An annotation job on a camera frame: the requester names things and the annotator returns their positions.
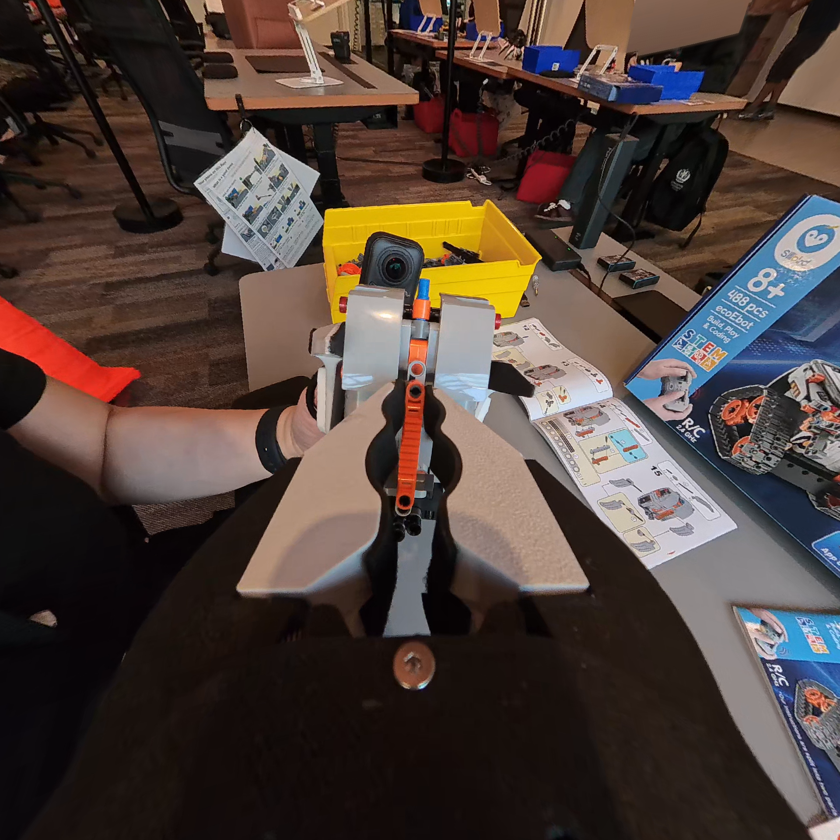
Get black floor stand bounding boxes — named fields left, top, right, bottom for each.
left=422, top=0, right=468, bottom=184
left=29, top=0, right=185, bottom=235

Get grey building block vehicle model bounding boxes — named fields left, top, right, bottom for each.
left=338, top=279, right=503, bottom=542

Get small blue printed manual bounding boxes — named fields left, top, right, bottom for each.
left=733, top=605, right=840, bottom=821

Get person's left hand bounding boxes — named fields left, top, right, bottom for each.
left=276, top=387, right=322, bottom=460

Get black wristband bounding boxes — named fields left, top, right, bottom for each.
left=255, top=407, right=290, bottom=475

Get black backpack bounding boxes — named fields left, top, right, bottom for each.
left=645, top=125, right=731, bottom=249

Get hanging printed instruction sheets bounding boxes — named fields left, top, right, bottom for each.
left=195, top=128, right=321, bottom=271

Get blue plastic bin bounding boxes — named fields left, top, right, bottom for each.
left=523, top=45, right=581, bottom=74
left=629, top=63, right=704, bottom=101

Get yellow plastic bin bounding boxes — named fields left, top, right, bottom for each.
left=323, top=200, right=543, bottom=324

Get black charger box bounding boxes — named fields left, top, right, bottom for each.
left=525, top=230, right=584, bottom=272

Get open instruction booklet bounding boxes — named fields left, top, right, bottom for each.
left=492, top=318, right=737, bottom=571

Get black office chair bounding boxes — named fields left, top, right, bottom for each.
left=0, top=0, right=99, bottom=224
left=85, top=0, right=240, bottom=198

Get large blue toy box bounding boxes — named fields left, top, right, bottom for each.
left=623, top=195, right=840, bottom=578

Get pile of building block pieces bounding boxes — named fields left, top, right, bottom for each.
left=336, top=241, right=490, bottom=277

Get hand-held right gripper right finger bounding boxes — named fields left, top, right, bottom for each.
left=427, top=387, right=589, bottom=636

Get grey desk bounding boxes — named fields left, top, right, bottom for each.
left=238, top=226, right=840, bottom=840

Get person's left forearm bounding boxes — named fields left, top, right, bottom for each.
left=3, top=377, right=270, bottom=506

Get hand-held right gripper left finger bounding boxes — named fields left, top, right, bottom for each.
left=236, top=382, right=403, bottom=636

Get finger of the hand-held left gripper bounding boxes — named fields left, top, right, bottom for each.
left=476, top=360, right=536, bottom=424
left=310, top=323, right=347, bottom=434

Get long wooden background desk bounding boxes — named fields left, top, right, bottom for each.
left=387, top=29, right=749, bottom=227

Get orange traffic cone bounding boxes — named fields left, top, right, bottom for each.
left=0, top=295, right=140, bottom=403

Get person's black shirt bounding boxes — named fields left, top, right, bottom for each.
left=0, top=350, right=237, bottom=840

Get blue flat box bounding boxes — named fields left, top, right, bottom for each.
left=577, top=73, right=664, bottom=105

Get brown leather chair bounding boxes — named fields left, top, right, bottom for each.
left=220, top=0, right=293, bottom=50

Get orange toothed rack piece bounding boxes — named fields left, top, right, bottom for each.
left=394, top=361, right=427, bottom=516

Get white phone stand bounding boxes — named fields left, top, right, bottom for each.
left=274, top=0, right=345, bottom=89
left=576, top=43, right=621, bottom=83

